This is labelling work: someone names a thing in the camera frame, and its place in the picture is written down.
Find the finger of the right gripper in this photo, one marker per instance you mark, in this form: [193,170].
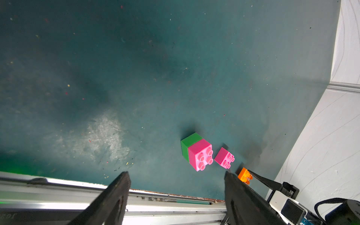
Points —
[273,185]

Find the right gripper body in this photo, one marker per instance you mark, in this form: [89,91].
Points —
[285,188]

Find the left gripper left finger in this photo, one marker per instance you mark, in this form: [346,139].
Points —
[109,207]

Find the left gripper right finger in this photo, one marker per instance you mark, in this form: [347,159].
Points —
[245,207]

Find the orange lego brick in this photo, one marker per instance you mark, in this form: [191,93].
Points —
[245,176]

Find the pink lego brick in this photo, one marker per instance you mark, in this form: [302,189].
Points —
[224,158]
[200,155]

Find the green lego brick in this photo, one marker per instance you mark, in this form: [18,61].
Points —
[187,142]

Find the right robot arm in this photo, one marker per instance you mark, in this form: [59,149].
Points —
[346,213]

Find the green table mat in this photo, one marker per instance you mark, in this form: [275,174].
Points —
[90,89]

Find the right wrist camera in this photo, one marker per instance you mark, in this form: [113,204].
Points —
[289,210]

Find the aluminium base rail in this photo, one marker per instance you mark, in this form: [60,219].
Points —
[31,200]

